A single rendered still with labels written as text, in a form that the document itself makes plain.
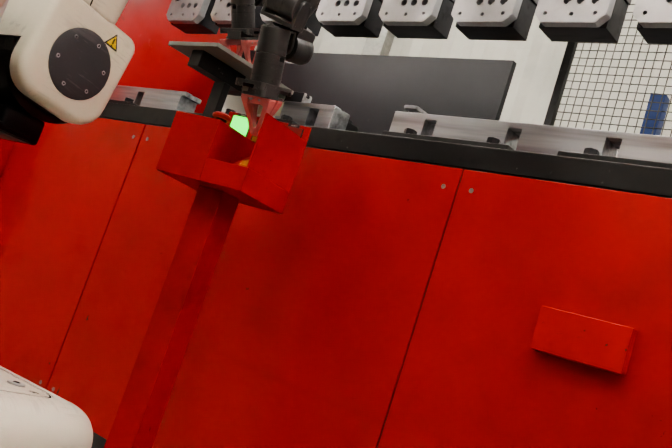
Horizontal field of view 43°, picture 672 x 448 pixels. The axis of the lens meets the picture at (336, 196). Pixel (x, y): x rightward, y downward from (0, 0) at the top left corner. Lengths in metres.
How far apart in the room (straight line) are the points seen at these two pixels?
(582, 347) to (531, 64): 5.62
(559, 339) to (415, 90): 1.34
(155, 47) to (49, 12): 1.73
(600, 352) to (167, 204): 1.12
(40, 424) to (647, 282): 0.87
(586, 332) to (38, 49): 0.89
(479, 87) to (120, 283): 1.11
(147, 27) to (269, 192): 1.47
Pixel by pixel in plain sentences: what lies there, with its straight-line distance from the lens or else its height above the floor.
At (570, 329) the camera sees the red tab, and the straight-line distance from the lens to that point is 1.36.
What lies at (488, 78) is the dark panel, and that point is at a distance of 2.45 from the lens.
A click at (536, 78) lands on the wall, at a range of 6.81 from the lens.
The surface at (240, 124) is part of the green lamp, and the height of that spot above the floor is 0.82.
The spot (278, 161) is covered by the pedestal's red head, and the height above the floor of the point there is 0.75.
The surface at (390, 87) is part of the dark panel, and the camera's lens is 2.62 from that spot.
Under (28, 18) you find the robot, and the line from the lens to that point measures 1.30.
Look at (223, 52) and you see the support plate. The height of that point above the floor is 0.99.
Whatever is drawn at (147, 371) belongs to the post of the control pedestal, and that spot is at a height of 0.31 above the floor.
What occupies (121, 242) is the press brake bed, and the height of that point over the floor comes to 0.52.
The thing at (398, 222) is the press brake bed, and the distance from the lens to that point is 1.59.
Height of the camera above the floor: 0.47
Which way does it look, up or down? 9 degrees up
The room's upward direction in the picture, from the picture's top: 19 degrees clockwise
